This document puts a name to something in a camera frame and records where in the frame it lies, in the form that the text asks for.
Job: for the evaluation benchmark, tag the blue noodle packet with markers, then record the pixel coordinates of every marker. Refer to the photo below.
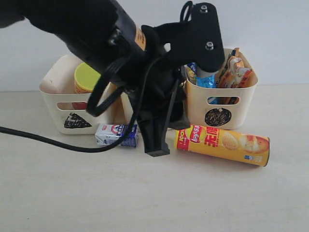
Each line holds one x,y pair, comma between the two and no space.
199,77

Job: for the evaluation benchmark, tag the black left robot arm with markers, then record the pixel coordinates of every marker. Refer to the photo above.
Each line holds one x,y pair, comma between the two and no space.
83,25

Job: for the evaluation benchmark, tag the cream bin circle mark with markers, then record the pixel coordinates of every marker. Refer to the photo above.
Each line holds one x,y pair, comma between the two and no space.
224,108

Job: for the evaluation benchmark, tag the orange noodle packet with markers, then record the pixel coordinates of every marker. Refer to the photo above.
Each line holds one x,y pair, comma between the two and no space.
234,73

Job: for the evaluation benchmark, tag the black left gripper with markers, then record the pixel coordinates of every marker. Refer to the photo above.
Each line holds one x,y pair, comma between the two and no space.
152,76

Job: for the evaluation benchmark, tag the cream bin triangle mark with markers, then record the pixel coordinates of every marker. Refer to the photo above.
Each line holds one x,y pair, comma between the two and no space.
57,89

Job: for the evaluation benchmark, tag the yellow Lays chips can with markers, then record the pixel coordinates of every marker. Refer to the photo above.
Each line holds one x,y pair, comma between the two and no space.
225,144

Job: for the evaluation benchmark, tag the pink Lays chips can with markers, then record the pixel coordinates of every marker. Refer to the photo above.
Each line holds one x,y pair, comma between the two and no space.
85,79

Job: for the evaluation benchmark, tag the white blue milk carton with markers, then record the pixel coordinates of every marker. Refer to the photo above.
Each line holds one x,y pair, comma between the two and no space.
107,134

